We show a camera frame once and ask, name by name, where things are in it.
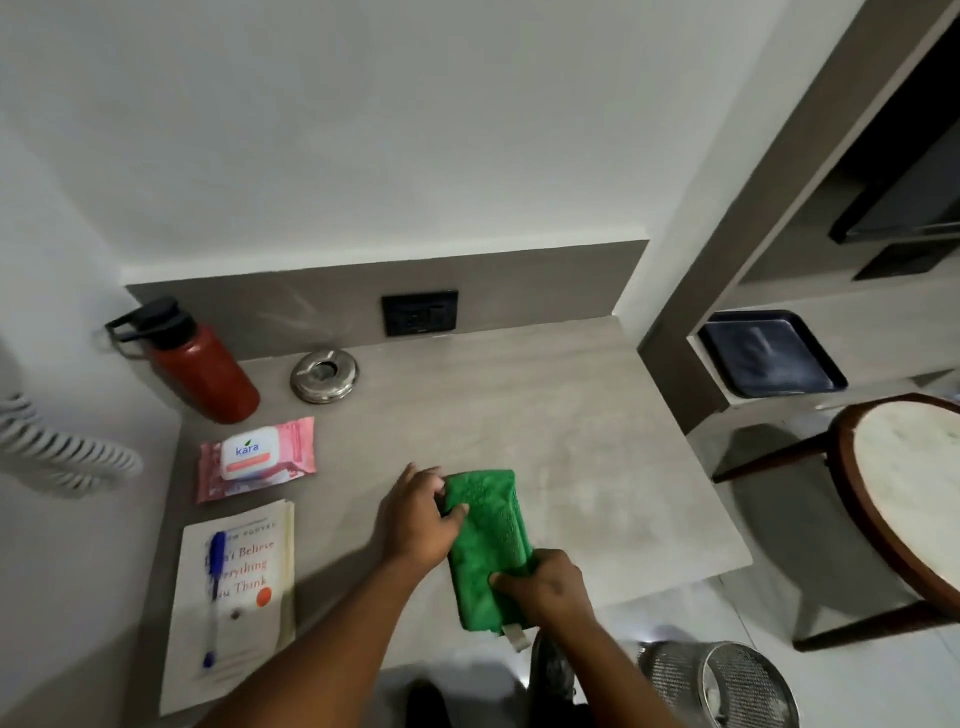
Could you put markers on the black rectangular tray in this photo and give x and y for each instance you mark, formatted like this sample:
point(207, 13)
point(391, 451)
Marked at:
point(772, 356)

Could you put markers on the pink wet wipes packet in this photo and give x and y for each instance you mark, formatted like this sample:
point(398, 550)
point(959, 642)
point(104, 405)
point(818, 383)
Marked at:
point(255, 459)

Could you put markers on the black flat television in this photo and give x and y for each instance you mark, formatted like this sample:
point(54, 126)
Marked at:
point(911, 187)

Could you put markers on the flat black set-top box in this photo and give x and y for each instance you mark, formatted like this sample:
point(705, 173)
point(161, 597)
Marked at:
point(904, 260)

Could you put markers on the black wall socket plate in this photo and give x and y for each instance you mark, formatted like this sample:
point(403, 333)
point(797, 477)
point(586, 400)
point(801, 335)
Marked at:
point(420, 313)

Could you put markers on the blue ballpoint pen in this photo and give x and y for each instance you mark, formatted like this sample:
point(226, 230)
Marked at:
point(215, 592)

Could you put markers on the person's left forearm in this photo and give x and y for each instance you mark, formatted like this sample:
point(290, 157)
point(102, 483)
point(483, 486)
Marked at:
point(330, 652)

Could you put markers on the person's left hand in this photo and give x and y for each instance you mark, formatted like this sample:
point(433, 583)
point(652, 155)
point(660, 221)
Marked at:
point(412, 525)

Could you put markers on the round wood-rimmed side table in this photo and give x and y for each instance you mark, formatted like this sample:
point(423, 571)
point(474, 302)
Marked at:
point(907, 472)

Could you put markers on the person's right thumb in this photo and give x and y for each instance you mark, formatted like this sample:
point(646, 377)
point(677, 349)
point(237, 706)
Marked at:
point(506, 582)

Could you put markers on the white paperback book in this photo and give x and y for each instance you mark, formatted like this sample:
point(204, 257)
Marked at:
point(247, 607)

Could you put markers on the red water bottle black lid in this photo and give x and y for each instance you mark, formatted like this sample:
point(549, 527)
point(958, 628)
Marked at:
point(210, 375)

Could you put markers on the metal mesh waste bin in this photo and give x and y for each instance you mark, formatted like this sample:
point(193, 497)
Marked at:
point(720, 686)

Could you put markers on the person's left thumb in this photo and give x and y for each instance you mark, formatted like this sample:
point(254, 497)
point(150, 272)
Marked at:
point(456, 519)

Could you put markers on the round steel ashtray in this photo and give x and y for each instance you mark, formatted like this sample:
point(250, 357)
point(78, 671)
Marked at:
point(324, 377)

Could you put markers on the grey wooden shelf unit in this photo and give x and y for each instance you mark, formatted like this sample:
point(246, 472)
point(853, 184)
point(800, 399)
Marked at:
point(750, 247)

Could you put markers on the person's right forearm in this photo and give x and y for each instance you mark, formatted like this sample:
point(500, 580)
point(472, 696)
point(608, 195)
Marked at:
point(611, 682)

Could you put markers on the person's right hand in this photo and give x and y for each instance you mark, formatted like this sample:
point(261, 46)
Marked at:
point(555, 596)

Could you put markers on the person's dark shoe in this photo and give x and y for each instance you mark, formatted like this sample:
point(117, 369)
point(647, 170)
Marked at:
point(425, 706)
point(553, 671)

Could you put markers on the green microfibre cloth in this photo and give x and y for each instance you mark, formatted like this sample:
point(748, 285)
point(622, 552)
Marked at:
point(491, 529)

